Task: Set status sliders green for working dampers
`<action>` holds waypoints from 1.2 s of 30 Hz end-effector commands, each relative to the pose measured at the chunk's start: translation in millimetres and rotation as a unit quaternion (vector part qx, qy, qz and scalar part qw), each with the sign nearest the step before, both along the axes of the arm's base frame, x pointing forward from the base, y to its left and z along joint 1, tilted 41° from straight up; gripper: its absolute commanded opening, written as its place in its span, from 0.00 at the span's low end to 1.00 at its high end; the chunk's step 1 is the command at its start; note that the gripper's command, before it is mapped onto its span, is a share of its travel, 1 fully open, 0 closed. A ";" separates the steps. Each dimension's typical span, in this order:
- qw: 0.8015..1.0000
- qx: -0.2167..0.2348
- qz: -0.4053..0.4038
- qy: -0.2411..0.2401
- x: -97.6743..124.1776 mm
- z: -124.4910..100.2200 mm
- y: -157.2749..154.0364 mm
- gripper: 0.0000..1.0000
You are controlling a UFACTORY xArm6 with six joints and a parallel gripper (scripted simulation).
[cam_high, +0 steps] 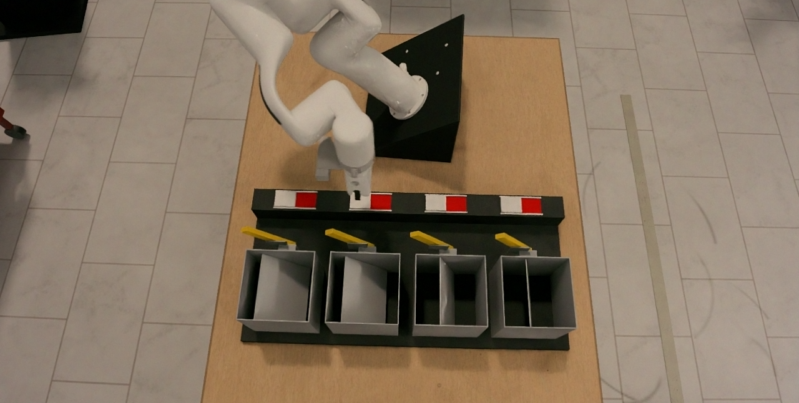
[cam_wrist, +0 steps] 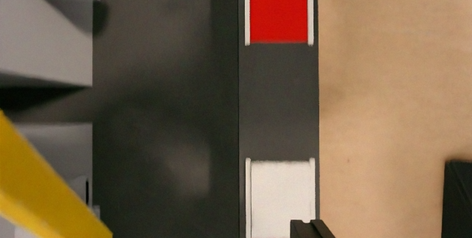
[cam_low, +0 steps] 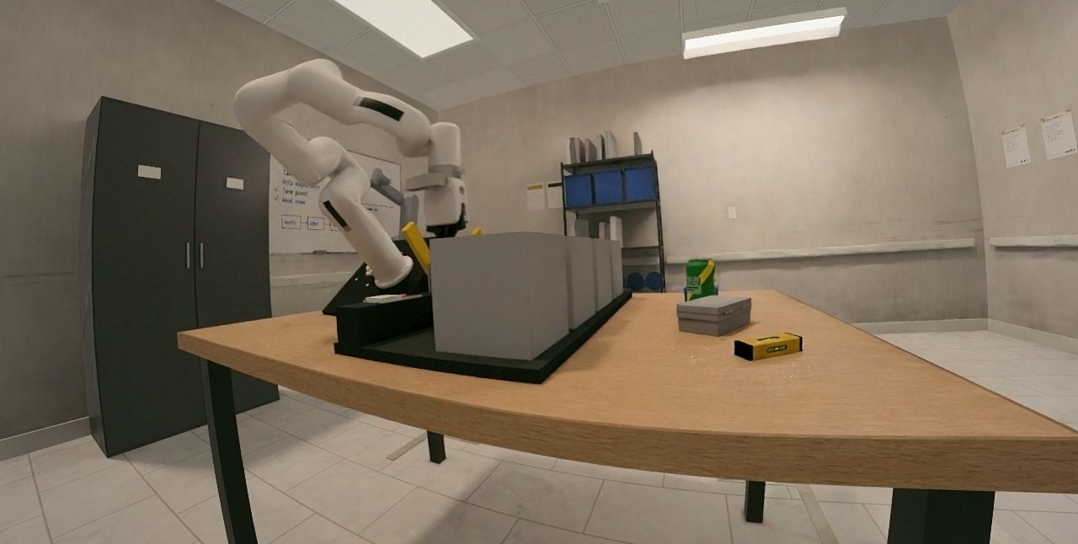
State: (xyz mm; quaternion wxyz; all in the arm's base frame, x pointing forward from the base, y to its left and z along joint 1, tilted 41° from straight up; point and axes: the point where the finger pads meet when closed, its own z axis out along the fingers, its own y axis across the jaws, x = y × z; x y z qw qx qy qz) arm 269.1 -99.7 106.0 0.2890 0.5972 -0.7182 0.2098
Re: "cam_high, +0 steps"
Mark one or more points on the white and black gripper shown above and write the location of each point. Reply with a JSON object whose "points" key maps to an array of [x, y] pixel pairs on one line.
{"points": [[359, 185]]}

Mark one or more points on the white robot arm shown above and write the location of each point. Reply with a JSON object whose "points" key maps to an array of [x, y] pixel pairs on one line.
{"points": [[339, 45]]}

